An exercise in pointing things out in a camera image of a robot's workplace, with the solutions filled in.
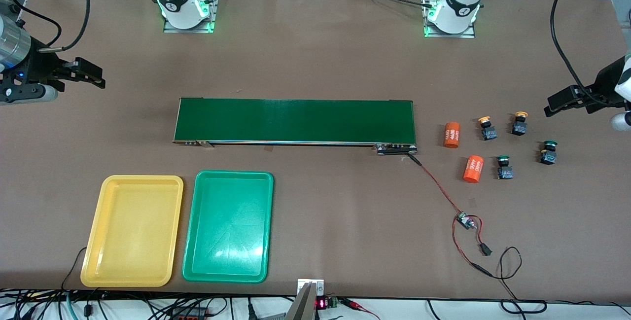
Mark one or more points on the red digit display module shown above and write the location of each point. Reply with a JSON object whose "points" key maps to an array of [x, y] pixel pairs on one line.
{"points": [[321, 303]]}

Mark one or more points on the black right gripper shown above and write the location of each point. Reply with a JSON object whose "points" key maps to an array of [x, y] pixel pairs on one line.
{"points": [[40, 66]]}

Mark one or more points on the green plastic tray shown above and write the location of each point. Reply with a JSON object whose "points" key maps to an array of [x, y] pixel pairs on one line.
{"points": [[227, 241]]}

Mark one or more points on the small speed controller board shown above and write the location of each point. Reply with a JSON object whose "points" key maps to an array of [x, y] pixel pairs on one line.
{"points": [[463, 220]]}

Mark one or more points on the yellow plastic tray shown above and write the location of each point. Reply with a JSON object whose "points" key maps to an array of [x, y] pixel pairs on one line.
{"points": [[130, 241]]}

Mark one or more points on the yellow push button switch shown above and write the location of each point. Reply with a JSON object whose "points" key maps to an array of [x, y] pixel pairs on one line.
{"points": [[519, 126], [488, 132]]}

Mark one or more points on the orange power strip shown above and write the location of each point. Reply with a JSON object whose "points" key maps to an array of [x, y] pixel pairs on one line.
{"points": [[190, 316]]}

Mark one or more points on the red clip lead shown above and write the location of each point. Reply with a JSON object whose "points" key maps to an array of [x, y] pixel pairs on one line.
{"points": [[357, 305]]}

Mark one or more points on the green conveyor belt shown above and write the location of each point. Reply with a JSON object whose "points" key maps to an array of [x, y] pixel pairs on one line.
{"points": [[315, 132]]}

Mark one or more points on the brown tape piece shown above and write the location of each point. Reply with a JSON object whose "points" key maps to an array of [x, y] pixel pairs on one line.
{"points": [[270, 149]]}

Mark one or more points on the grey metal camera mount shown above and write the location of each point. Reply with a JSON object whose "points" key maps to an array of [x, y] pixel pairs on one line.
{"points": [[305, 305]]}

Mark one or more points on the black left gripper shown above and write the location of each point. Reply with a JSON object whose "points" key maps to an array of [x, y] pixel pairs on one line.
{"points": [[605, 83]]}

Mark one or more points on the orange 4680 battery cylinder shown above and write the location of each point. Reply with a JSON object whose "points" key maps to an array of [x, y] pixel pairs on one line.
{"points": [[451, 135], [473, 168]]}

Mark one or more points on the green push button switch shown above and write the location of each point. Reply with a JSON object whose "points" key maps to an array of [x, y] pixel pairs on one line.
{"points": [[548, 156], [504, 171]]}

